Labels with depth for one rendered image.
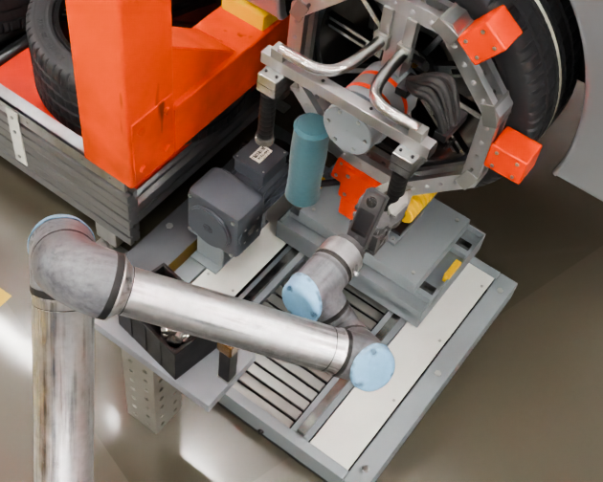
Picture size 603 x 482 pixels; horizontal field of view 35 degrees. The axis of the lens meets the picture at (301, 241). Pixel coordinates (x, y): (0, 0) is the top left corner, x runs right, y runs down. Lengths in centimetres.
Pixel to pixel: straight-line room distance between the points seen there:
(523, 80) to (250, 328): 80
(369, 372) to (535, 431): 107
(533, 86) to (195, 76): 82
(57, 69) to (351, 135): 96
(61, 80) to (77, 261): 119
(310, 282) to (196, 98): 75
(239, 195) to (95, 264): 99
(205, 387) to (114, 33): 78
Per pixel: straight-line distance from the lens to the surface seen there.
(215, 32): 255
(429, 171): 231
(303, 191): 237
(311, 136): 223
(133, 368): 238
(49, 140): 274
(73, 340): 176
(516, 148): 211
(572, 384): 288
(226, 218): 250
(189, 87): 239
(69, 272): 160
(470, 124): 245
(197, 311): 164
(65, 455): 185
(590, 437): 281
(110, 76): 215
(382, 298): 272
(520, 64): 206
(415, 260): 269
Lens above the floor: 235
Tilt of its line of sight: 53 degrees down
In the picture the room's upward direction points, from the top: 9 degrees clockwise
